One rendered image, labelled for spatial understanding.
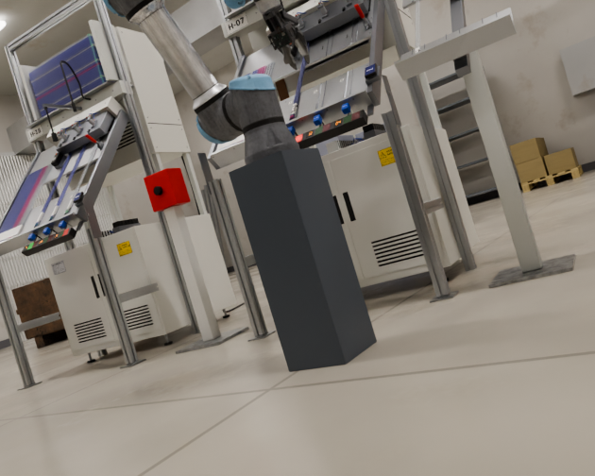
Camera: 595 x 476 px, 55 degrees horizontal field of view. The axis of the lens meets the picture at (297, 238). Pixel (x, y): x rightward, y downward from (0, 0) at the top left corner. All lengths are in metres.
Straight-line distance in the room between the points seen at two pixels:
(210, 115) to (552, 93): 8.39
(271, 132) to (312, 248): 0.32
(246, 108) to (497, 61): 8.56
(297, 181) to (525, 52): 8.56
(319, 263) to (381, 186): 0.90
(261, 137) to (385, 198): 0.89
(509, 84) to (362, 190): 7.69
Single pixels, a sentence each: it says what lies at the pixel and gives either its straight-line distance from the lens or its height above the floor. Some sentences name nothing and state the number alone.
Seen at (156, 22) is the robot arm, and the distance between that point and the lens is 1.63.
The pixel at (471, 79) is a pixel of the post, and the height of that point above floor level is 0.66.
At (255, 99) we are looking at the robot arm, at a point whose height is 0.70.
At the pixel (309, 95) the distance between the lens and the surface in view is 2.16.
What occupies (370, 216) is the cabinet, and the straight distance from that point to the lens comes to 2.28.
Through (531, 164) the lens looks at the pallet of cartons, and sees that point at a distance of 8.48.
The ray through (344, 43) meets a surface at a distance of 2.33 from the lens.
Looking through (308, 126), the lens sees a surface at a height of 0.70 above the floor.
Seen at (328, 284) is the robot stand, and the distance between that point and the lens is 1.43.
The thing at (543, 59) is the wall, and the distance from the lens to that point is 9.78.
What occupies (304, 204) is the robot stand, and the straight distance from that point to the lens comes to 1.43.
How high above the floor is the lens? 0.34
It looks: level
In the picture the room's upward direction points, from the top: 17 degrees counter-clockwise
